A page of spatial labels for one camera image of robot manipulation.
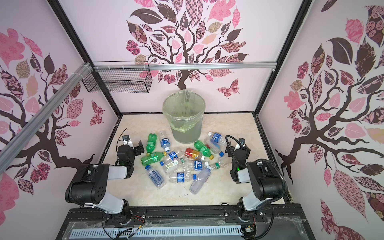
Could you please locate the white slotted cable duct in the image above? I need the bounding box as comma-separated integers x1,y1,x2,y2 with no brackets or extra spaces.
68,226,243,240

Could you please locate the clear bottle green cap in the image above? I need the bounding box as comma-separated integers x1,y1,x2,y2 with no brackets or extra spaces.
210,156,233,171

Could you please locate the green bottle yellow cap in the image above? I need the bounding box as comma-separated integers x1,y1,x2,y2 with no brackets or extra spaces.
194,140,214,160
141,152,167,167

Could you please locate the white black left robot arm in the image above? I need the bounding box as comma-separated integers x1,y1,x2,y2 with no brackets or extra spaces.
65,142,145,222

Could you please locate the clear bottle blue label white cap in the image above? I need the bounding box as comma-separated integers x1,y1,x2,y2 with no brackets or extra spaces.
183,160,209,172

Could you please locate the aluminium rail left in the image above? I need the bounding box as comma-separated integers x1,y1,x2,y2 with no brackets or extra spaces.
1,63,92,173

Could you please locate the black wire wall basket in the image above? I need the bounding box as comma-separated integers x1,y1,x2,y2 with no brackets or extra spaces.
82,60,153,94

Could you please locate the black corrugated cable right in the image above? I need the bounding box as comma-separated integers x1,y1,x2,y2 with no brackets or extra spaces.
224,134,287,205

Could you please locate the grey mesh waste bin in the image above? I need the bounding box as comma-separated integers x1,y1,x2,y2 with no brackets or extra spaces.
162,90,206,144

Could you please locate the tall clear bottle white cap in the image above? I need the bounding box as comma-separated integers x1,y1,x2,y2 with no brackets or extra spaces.
190,166,212,195

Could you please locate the aluminium rail back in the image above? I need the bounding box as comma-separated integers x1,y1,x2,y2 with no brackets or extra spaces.
93,62,277,71

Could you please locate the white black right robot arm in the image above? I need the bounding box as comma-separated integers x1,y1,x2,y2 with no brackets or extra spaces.
226,147,287,222

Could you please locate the aluminium rail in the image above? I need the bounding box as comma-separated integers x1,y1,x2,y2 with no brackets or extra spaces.
1,63,92,173
93,62,277,71

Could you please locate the soda water bottle blue cap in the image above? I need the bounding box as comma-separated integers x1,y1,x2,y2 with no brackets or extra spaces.
145,165,166,189

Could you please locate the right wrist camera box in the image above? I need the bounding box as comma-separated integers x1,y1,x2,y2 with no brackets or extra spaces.
235,138,246,150

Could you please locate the black base frame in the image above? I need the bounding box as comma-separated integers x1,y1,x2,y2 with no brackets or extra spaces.
57,203,315,240

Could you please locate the clear bottle blue label back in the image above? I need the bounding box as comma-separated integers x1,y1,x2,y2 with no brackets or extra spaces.
159,131,171,153

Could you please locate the red gold label bottle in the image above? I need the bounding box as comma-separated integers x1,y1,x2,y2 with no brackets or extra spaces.
184,148,206,161

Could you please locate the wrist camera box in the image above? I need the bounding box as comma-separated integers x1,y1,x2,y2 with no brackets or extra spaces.
235,138,246,150
122,135,134,148

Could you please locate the green bottle upright-lying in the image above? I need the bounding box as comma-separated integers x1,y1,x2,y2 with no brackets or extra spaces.
146,133,158,154

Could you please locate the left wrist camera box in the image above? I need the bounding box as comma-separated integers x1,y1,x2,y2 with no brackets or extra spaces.
122,135,134,148

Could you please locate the green plastic bin liner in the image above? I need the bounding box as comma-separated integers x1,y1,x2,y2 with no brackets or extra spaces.
162,89,206,133

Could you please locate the clear bottle blue label front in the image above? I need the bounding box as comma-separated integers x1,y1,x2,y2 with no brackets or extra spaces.
169,172,197,183

